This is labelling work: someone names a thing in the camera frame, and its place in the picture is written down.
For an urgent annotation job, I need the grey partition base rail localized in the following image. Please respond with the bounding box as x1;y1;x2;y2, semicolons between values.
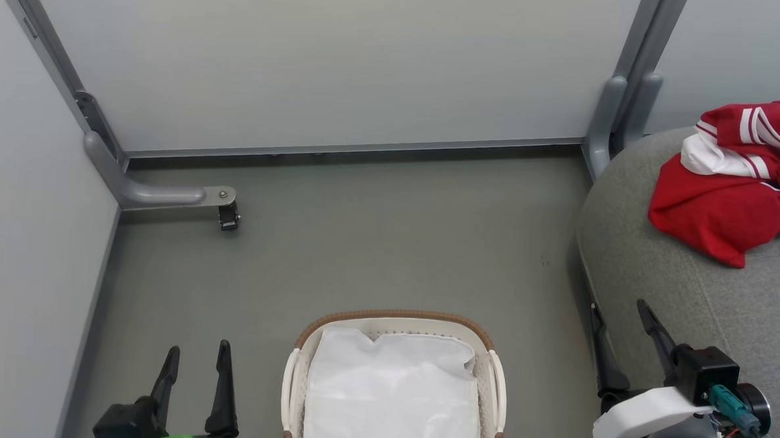
126;118;585;179
57;207;122;438

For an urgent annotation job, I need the grey partition foot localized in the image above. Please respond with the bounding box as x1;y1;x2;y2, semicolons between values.
81;130;239;214

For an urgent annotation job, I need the white cloth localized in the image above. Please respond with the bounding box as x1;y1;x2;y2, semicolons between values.
303;326;486;438

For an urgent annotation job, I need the black and green left gripper body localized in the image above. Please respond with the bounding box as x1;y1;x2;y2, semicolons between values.
93;395;243;438

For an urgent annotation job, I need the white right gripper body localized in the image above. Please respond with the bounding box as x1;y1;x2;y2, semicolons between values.
591;382;716;438

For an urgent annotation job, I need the grey partition corner post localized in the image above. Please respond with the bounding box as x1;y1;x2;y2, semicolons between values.
0;0;137;169

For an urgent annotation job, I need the black caster wheel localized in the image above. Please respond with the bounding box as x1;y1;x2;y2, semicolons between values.
217;200;242;233

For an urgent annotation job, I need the white laundry basket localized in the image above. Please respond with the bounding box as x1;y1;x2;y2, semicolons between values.
280;304;512;438

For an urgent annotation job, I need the red and white garment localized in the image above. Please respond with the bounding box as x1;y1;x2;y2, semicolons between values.
646;95;780;271

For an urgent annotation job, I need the black cable teal connector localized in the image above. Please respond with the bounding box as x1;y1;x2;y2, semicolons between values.
708;384;780;438

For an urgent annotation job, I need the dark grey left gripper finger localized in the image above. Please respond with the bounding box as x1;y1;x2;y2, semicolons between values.
205;339;245;438
149;344;182;422

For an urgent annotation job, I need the grey fabric sofa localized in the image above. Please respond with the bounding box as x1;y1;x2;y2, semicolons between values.
566;122;780;438

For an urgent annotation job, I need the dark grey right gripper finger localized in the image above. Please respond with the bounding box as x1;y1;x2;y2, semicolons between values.
587;304;635;397
633;299;680;378

